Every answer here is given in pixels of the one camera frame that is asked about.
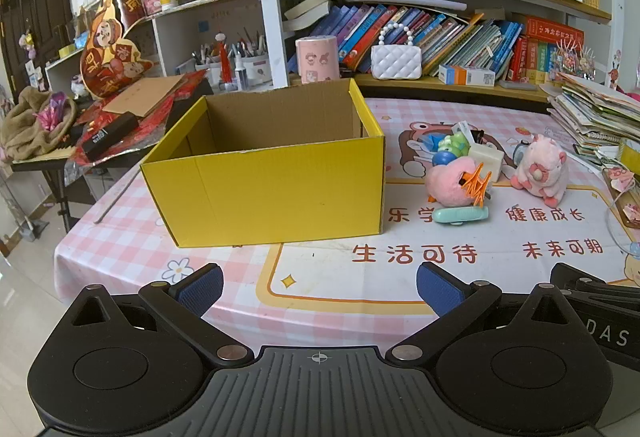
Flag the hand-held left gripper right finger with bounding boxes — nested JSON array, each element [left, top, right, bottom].
[[385, 263, 577, 366]]

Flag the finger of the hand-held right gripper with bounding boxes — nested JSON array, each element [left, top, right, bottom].
[[550, 262, 640, 293]]

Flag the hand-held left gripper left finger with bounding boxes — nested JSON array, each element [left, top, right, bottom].
[[66, 263, 251, 369]]

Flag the mint green plastic toy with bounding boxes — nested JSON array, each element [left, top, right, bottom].
[[432, 206, 490, 226]]

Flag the round pink plush toy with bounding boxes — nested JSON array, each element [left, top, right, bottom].
[[425, 156, 494, 209]]

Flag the pink pig plush toy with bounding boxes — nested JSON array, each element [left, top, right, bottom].
[[510, 133, 570, 207]]

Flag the yellow cardboard box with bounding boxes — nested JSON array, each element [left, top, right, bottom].
[[140, 78, 386, 248]]

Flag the white cube toy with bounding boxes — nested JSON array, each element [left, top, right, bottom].
[[467, 143, 504, 183]]

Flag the green frog toy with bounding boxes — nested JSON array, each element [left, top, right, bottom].
[[437, 133, 471, 156]]

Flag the thin wooden stick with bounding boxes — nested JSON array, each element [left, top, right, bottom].
[[93, 169, 144, 224]]

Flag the small white black gadget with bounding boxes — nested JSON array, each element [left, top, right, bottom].
[[452, 121, 489, 146]]

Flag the black folding stand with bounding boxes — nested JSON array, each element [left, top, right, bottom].
[[10, 151, 81, 234]]

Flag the pile of notebooks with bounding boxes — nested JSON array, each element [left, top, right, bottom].
[[547, 72, 640, 158]]

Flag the red paper sheets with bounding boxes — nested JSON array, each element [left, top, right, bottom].
[[65, 69, 211, 166]]

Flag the long black box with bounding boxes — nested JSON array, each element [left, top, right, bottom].
[[80, 111, 140, 156]]

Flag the brown cardboard sheet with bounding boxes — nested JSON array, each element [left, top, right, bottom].
[[102, 75, 186, 118]]

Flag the white blue medicine box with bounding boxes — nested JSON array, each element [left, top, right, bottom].
[[438, 64, 496, 87]]

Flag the lollipop bouquet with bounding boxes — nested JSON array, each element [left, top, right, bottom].
[[554, 39, 596, 80]]

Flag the clear brush holder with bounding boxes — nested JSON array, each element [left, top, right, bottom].
[[229, 31, 274, 88]]

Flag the red white bottle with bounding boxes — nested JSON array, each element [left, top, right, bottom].
[[215, 33, 236, 86]]

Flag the white quilted handbag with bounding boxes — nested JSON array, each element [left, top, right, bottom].
[[370, 22, 424, 81]]

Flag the pink purple bow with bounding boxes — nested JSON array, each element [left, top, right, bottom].
[[32, 91, 69, 133]]

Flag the thick red dictionary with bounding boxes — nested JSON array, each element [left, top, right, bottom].
[[514, 15, 585, 86]]

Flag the brown plush blanket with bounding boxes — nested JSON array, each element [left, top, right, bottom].
[[0, 85, 79, 163]]

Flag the red gold monkey decoration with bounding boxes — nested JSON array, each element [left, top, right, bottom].
[[80, 4, 154, 100]]

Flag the row of colourful books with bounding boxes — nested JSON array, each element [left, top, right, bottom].
[[334, 4, 526, 80]]

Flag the pink printed cylinder container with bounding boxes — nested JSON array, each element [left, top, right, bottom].
[[294, 36, 341, 86]]

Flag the white shelf unit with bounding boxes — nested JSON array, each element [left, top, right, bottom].
[[45, 0, 274, 94]]

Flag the white bar lamp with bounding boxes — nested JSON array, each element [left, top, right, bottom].
[[344, 0, 469, 12]]

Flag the stack of lying books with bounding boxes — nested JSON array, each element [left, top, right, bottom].
[[282, 0, 341, 33]]

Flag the dark wooden door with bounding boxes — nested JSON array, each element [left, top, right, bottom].
[[0, 0, 69, 88]]

